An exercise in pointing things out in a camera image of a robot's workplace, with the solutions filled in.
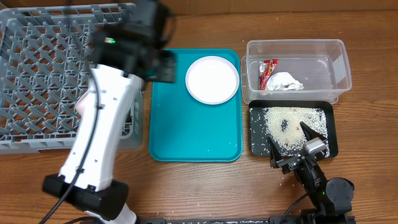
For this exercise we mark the clear plastic bin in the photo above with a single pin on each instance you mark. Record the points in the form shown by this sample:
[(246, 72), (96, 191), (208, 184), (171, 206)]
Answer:
[(321, 65)]

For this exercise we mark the grey plastic dishwasher rack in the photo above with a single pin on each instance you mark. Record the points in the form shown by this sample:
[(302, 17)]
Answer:
[(44, 52)]

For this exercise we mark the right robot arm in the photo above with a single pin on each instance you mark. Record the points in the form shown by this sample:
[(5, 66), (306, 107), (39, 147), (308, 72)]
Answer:
[(331, 198)]

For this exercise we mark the large white round plate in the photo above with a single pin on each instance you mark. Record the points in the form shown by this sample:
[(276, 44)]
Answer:
[(212, 80)]

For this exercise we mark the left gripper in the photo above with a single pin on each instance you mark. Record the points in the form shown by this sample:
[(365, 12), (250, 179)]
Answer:
[(166, 72)]

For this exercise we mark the red snack wrapper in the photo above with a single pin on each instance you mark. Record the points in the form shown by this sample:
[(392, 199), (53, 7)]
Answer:
[(266, 68)]

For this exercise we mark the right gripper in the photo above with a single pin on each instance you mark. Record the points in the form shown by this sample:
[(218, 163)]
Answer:
[(292, 162)]

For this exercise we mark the white tissue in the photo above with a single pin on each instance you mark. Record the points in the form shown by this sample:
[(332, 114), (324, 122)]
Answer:
[(283, 81)]

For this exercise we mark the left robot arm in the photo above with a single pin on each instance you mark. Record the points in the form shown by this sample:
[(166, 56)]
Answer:
[(125, 56)]

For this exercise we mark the white rice pile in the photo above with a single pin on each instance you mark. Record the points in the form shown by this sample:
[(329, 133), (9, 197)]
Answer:
[(282, 124)]

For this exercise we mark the black rectangular tray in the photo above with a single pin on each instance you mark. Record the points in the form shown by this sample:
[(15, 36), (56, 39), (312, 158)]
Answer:
[(331, 140)]

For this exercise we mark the pink shallow bowl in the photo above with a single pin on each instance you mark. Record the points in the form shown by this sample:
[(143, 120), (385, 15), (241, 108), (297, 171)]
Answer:
[(80, 105)]

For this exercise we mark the teal plastic serving tray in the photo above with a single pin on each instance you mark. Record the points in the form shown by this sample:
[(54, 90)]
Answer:
[(182, 129)]

